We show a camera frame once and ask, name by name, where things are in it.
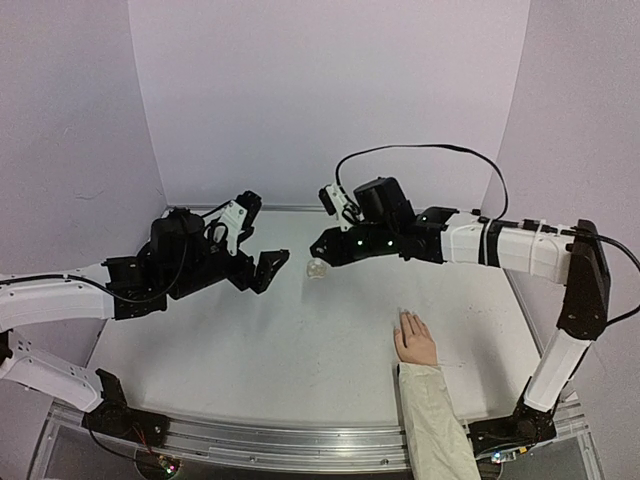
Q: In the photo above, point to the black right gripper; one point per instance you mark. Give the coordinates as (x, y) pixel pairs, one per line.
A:
(345, 245)

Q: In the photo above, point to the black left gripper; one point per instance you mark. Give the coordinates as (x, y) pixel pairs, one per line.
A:
(265, 274)

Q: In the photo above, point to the clear nail polish bottle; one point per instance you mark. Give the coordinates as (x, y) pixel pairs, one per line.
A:
(316, 269)

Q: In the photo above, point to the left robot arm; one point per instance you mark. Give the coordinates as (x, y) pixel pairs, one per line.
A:
(44, 298)

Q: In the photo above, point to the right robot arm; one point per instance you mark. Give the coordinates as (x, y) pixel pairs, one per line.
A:
(571, 258)

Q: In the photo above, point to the beige sleeved forearm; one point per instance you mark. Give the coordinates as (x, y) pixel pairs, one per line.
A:
(437, 443)

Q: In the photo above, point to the mannequin hand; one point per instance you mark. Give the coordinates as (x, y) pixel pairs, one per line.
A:
(414, 343)

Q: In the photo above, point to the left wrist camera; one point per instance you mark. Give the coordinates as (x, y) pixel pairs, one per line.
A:
(241, 211)

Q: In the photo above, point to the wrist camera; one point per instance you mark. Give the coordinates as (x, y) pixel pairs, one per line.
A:
(337, 204)
(241, 211)

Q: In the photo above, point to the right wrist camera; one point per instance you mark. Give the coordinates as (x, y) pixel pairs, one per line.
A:
(337, 204)

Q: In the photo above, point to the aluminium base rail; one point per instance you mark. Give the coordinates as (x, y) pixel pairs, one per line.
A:
(187, 448)

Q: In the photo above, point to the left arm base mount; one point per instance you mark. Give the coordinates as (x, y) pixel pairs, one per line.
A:
(114, 417)

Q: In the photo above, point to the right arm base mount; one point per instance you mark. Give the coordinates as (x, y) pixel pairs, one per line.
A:
(525, 427)

